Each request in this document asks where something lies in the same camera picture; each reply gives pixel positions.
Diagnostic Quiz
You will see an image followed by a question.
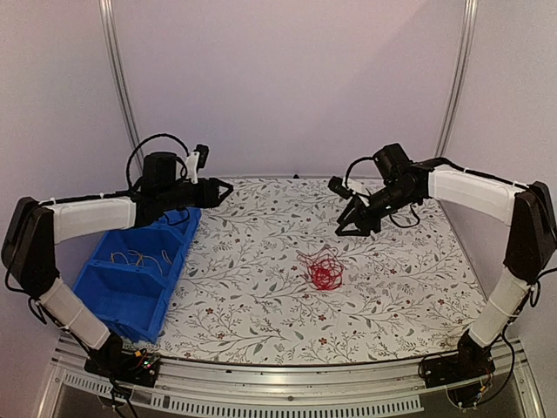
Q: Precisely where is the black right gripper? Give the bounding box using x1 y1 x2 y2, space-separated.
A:
335 182 419 237

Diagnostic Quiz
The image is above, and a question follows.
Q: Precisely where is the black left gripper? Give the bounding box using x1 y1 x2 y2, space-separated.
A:
160 178 234 212

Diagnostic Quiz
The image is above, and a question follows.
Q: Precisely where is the red cable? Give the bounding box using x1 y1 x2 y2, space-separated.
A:
296 244 345 292

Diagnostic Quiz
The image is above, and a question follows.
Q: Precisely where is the yellow cable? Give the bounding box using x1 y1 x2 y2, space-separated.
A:
109 248 175 276

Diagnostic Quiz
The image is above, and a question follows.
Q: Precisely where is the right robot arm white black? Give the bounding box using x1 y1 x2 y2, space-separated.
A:
328 143 556 380

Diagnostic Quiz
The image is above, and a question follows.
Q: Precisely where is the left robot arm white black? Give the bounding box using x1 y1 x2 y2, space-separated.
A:
1 148 233 378

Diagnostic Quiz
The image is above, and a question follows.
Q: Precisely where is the floral patterned table mat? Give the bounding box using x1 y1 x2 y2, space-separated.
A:
155 179 485 365

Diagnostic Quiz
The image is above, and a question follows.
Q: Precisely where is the blue plastic divided bin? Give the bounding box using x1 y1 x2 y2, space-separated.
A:
73 208 201 344

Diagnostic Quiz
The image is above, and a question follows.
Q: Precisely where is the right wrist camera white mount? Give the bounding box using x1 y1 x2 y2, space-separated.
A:
328 176 371 206

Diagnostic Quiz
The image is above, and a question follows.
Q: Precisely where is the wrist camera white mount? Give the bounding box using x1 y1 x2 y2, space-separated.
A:
185 144 210 184
328 176 371 206

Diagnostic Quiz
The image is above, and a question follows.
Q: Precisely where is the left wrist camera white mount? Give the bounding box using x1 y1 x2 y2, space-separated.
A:
185 144 210 184

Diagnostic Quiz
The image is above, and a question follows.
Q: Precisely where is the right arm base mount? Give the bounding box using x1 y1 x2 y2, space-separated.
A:
418 354 495 410

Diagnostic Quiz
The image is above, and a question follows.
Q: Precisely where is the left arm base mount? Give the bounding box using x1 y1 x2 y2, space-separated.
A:
84 348 161 388

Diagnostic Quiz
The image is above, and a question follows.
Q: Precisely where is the left aluminium frame post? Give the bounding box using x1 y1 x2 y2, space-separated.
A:
97 0 143 149

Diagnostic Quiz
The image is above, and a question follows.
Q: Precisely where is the aluminium frame post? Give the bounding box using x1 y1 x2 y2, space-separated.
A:
435 0 479 157
97 0 143 149

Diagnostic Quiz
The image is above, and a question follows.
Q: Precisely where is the front aluminium rail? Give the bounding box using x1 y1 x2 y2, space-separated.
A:
37 337 547 417

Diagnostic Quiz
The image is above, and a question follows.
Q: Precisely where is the right aluminium frame post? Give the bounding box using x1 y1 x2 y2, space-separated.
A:
435 0 479 157

